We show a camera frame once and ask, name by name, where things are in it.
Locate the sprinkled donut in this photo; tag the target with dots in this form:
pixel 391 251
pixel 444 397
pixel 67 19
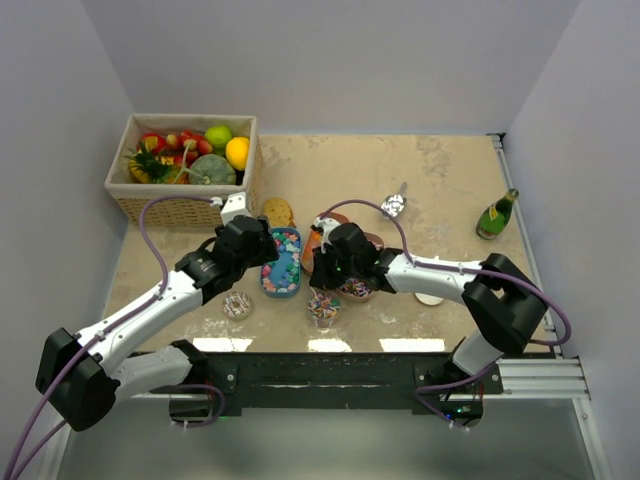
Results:
pixel 237 306

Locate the yellow lemon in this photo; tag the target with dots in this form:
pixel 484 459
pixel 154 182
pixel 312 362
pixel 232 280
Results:
pixel 237 152

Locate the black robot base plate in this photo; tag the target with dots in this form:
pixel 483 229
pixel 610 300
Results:
pixel 230 383

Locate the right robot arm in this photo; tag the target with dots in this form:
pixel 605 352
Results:
pixel 496 293

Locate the green lime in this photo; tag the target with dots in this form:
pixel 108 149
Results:
pixel 218 136

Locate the orange tray of gummy stars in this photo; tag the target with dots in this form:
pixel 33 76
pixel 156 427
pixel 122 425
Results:
pixel 314 240

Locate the green glass bottle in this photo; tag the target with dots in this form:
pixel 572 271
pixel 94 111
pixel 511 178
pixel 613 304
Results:
pixel 496 217

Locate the wicker basket with liner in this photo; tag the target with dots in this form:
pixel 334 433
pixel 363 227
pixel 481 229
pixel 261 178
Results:
pixel 177 207

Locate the pink tray of lollipops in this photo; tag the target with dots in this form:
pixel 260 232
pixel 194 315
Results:
pixel 355 290

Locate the red strawberries bunch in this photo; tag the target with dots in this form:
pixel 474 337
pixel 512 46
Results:
pixel 172 148

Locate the silver metal scoop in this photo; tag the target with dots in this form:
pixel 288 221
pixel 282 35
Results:
pixel 394 204

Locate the round cream jar lid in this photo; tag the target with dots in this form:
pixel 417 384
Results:
pixel 428 300

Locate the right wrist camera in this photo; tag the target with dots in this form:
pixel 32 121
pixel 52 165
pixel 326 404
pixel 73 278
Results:
pixel 322 227

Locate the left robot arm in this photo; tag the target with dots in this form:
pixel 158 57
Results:
pixel 83 375

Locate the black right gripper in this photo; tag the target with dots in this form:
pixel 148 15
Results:
pixel 321 277

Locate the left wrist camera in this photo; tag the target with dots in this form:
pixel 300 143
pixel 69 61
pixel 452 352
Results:
pixel 235 205

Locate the small pineapple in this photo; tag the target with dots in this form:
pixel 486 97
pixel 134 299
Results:
pixel 146 168

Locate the blue tray of star candies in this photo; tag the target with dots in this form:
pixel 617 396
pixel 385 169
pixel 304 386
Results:
pixel 282 278

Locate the green pumpkin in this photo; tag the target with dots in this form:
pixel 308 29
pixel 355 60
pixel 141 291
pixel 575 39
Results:
pixel 212 169

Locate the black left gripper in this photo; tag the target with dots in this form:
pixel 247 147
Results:
pixel 266 248

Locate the clear glass jar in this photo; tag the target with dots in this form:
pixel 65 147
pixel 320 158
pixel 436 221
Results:
pixel 323 308

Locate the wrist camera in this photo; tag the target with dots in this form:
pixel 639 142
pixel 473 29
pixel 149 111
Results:
pixel 322 227
pixel 235 205

